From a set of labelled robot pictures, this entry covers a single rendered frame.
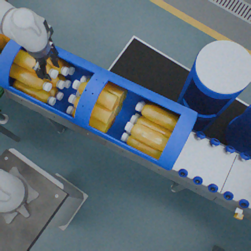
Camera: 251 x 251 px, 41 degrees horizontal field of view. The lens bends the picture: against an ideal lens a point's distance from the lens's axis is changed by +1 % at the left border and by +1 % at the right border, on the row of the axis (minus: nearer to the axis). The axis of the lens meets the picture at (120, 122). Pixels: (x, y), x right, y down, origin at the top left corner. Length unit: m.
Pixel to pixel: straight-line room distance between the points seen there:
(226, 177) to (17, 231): 0.97
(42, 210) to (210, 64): 1.03
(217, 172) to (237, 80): 0.45
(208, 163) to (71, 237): 1.29
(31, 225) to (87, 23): 1.92
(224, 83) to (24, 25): 0.96
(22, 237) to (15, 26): 0.87
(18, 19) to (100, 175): 1.64
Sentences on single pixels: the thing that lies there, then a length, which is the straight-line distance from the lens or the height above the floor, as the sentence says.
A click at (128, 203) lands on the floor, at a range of 2.53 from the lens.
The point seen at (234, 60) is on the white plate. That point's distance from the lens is 1.73.
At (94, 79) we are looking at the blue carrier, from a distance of 1.41.
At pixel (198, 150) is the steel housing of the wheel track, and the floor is 0.93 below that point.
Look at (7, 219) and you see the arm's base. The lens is 1.56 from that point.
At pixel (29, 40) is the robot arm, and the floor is 1.55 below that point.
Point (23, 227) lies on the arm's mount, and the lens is 1.55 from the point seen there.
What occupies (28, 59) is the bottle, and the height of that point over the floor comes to 1.19.
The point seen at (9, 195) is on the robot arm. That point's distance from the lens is 1.37.
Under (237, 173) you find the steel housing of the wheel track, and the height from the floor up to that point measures 0.93.
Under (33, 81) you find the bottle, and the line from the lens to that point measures 1.55.
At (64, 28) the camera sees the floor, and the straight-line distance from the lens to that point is 2.99.
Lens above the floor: 2.53
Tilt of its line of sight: 75 degrees down
